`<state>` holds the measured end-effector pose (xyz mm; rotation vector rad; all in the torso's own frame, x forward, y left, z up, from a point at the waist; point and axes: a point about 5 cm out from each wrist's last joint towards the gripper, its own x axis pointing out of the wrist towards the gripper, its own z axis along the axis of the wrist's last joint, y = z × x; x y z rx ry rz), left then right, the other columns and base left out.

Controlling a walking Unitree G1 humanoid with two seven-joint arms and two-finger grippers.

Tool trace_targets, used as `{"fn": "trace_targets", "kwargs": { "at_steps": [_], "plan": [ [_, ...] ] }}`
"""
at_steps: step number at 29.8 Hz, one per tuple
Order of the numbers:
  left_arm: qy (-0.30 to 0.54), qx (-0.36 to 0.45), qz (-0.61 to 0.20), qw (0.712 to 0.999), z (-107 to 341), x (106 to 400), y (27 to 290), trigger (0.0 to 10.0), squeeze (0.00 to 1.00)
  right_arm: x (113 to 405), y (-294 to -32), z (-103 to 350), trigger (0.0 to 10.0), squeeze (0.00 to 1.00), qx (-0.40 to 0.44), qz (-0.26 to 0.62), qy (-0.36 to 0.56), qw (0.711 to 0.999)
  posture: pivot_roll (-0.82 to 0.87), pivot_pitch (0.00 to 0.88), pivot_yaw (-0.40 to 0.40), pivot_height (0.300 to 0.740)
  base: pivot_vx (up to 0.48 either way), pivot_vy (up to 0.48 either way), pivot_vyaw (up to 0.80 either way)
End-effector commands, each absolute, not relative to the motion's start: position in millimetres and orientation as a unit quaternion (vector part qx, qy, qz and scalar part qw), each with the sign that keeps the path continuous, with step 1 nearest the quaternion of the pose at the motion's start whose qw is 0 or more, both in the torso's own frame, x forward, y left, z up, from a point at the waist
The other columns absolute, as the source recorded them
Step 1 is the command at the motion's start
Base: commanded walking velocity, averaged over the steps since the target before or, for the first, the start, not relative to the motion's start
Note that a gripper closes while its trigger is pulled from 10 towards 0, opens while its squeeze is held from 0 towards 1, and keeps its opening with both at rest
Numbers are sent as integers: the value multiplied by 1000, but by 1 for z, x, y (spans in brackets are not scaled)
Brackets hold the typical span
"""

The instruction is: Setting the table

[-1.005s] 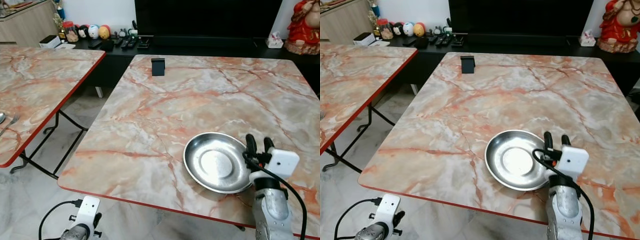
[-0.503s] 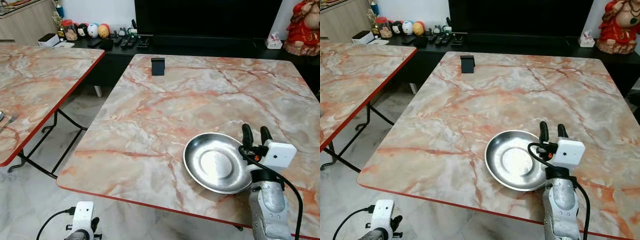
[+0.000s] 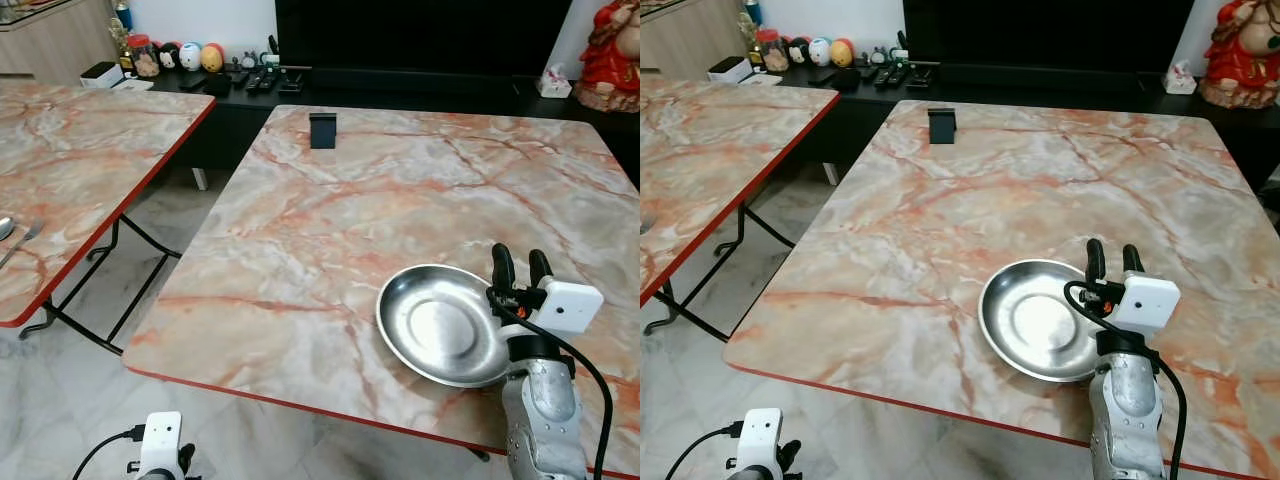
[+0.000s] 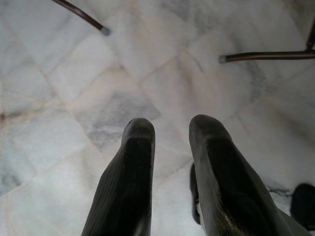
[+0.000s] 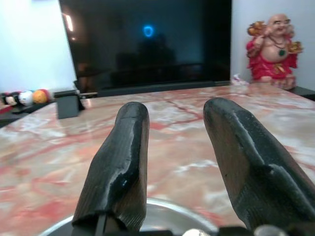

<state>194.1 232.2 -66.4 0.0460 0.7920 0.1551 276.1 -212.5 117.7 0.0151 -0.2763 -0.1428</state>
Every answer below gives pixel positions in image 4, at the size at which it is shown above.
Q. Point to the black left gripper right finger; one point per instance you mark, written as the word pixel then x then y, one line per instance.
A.
pixel 229 186

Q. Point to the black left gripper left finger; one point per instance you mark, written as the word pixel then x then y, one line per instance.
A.
pixel 130 184

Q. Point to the black robot foot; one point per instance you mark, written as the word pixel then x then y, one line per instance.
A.
pixel 304 204

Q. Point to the dark metal table leg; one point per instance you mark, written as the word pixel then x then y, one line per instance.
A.
pixel 83 16
pixel 268 56

